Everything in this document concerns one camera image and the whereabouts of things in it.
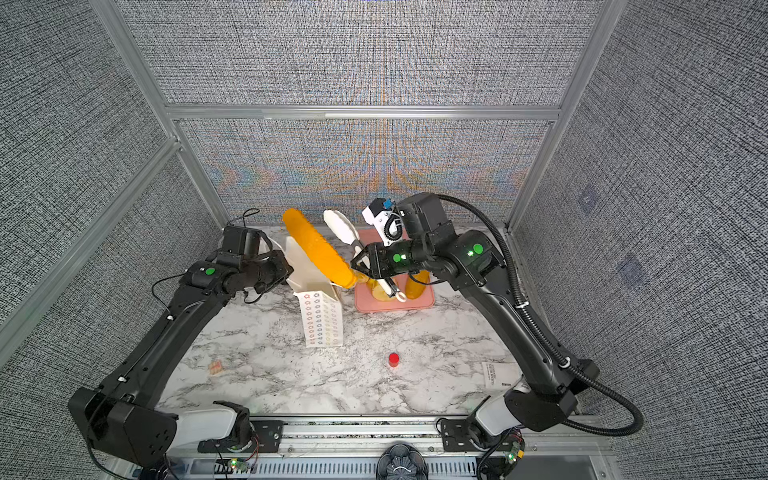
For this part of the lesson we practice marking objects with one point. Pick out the black round fan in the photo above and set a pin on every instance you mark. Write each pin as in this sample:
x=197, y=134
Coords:
x=401, y=462

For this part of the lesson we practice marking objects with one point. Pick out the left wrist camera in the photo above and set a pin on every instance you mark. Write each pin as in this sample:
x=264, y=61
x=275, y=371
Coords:
x=243, y=241

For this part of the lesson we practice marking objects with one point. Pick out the white printed paper bag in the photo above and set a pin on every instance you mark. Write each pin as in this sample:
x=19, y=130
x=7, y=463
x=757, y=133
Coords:
x=319, y=303

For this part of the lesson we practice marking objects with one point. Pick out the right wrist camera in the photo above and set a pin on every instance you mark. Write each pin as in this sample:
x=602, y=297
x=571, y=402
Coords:
x=383, y=215

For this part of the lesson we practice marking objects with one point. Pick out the aluminium front rail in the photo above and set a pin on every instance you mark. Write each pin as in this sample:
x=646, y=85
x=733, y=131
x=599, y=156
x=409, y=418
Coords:
x=332, y=435

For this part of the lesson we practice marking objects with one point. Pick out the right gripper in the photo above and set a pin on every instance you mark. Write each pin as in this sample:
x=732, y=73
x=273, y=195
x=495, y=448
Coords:
x=381, y=261

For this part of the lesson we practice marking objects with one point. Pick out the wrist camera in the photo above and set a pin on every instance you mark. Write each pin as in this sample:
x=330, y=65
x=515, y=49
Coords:
x=243, y=241
x=383, y=215

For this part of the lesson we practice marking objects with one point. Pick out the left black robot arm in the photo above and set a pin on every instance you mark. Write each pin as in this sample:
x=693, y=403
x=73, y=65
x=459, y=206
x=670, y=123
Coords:
x=119, y=417

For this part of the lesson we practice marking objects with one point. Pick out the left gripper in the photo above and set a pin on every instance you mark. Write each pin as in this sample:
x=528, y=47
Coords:
x=285, y=268

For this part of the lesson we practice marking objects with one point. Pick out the long yellow baguette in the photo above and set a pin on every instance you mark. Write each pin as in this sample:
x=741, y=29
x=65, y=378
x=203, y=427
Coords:
x=318, y=250

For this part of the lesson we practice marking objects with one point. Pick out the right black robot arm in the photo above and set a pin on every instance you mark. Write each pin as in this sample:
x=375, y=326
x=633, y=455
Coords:
x=459, y=245

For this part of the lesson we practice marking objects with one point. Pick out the pink plastic tray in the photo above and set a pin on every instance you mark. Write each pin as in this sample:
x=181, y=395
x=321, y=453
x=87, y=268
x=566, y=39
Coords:
x=366, y=301

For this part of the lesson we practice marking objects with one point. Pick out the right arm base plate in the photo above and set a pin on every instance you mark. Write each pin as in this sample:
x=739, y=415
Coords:
x=455, y=436

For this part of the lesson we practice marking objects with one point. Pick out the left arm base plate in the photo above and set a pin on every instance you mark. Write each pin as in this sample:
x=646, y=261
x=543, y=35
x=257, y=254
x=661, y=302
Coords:
x=265, y=436

